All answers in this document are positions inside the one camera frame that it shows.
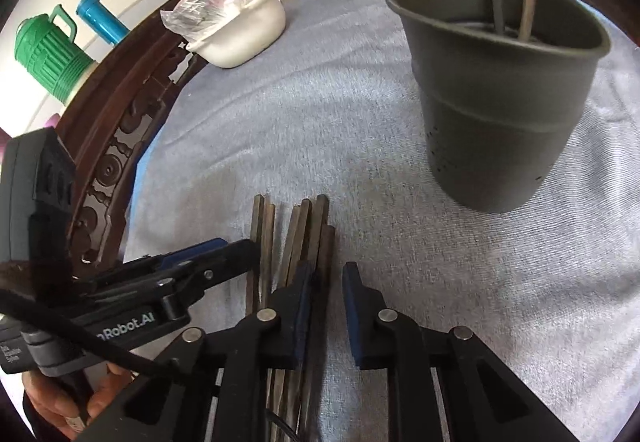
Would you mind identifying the blue thermos bottle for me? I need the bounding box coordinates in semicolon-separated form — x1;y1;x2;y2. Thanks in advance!
76;0;131;45

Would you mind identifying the black cable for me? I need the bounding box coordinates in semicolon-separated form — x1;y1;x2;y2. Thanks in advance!
265;407;301;442

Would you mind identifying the blue tablecloth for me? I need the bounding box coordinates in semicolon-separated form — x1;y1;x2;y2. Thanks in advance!
127;112;171;223

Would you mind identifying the black strap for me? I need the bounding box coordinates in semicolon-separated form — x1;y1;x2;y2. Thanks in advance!
0;288;188;380

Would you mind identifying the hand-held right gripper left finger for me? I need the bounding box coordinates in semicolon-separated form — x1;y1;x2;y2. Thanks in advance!
65;261;321;442

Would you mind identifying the grey towel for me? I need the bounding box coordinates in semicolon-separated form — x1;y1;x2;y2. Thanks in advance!
122;0;640;442

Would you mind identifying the dark carved wooden cabinet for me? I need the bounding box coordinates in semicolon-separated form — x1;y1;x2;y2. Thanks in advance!
52;0;261;278

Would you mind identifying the clear plastic bag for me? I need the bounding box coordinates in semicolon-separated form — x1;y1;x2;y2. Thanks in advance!
160;0;273;45

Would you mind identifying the person's left hand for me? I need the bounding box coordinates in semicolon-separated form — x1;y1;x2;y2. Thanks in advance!
24;364;135;440

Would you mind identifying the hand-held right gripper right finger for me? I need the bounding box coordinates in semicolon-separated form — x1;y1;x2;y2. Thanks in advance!
341;261;581;442

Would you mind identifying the bundle of brown chopsticks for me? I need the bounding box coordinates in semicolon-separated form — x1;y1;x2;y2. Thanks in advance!
245;194;336;442

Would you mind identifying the green thermos jug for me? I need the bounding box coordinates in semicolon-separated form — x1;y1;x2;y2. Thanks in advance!
14;4;96;104

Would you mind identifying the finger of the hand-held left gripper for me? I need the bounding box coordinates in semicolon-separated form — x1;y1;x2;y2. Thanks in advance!
75;239;262;323
90;238;229;283

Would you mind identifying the grey utensil cup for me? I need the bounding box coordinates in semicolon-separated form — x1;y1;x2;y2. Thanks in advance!
386;0;612;214

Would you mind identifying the plain white bowl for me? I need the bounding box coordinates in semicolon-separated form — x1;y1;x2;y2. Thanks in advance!
186;0;287;69

